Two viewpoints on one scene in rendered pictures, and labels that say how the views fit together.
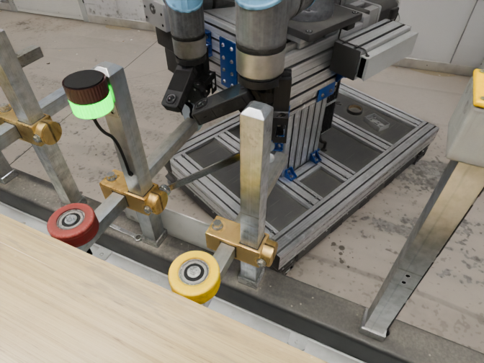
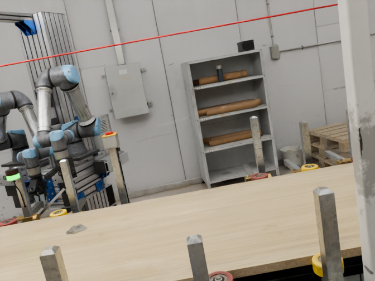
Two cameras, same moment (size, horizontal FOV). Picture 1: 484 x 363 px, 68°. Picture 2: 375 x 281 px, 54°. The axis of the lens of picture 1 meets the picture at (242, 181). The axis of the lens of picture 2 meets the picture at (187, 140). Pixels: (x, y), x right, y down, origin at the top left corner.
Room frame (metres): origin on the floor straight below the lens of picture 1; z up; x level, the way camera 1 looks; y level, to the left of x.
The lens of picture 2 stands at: (-1.55, 0.17, 1.47)
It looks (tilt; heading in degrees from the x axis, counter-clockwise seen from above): 11 degrees down; 335
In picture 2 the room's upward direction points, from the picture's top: 10 degrees counter-clockwise
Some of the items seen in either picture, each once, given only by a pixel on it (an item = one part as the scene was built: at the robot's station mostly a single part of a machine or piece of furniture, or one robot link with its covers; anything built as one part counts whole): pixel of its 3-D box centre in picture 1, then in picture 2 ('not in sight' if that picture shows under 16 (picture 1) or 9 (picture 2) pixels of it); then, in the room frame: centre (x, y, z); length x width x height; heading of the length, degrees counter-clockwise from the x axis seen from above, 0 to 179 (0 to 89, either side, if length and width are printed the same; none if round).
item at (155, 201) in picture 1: (133, 194); (25, 221); (0.52, 0.23, 0.85); 0.14 x 0.06 x 0.05; 65
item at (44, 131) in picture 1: (29, 125); not in sight; (0.62, 0.45, 0.95); 0.14 x 0.06 x 0.05; 65
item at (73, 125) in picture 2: not in sight; (72, 130); (1.02, -0.18, 1.21); 0.13 x 0.12 x 0.14; 59
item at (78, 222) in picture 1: (80, 236); (10, 231); (0.40, 0.30, 0.85); 0.08 x 0.08 x 0.11
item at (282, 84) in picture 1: (263, 104); (66, 168); (0.52, -0.04, 1.06); 0.09 x 0.08 x 0.12; 85
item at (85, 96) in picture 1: (86, 86); (11, 172); (0.47, 0.23, 1.13); 0.06 x 0.06 x 0.02
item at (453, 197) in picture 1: (412, 264); (121, 188); (0.29, -0.26, 0.93); 0.05 x 0.05 x 0.45; 65
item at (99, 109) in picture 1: (91, 101); (13, 176); (0.47, 0.23, 1.10); 0.06 x 0.06 x 0.02
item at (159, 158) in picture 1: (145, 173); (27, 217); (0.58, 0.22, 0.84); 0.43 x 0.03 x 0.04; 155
